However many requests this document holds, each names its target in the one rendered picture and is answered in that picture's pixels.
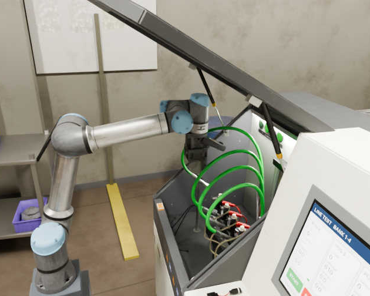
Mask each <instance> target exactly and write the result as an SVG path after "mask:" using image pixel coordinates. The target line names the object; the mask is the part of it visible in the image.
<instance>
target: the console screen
mask: <svg viewBox="0 0 370 296"><path fill-rule="evenodd" d="M271 281H272V283H273V284H274V286H275V288H276V289H277V291H278V292H279V293H280V296H370V228H369V227H368V226H367V225H365V224H364V223H363V222H362V221H360V220H359V219H358V218H356V217H355V216H354V215H353V214H351V213H350V212H349V211H348V210H346V209H345V208H343V207H342V206H341V205H340V204H339V203H337V202H336V201H335V200H334V199H332V198H331V197H330V196H329V195H327V194H326V193H324V192H323V191H322V190H321V189H319V188H318V187H317V186H316V185H315V184H312V186H311V188H310V191H309V193H308V195H307V198H306V199H305V202H304V205H303V207H302V209H301V211H300V214H299V216H298V218H297V220H296V223H295V225H294V228H293V230H292V232H291V234H290V237H289V239H288V241H287V244H286V246H285V248H284V251H283V252H282V255H281V258H280V260H279V262H278V264H277V267H276V269H275V271H274V273H273V276H272V278H271Z"/></svg>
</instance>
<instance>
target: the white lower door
mask: <svg viewBox="0 0 370 296"><path fill-rule="evenodd" d="M154 243H155V255H156V296H174V293H173V289H172V286H171V282H170V278H169V273H168V271H167V267H166V263H165V260H164V256H163V252H162V248H161V245H160V241H159V236H158V234H157V230H156V226H155V224H154Z"/></svg>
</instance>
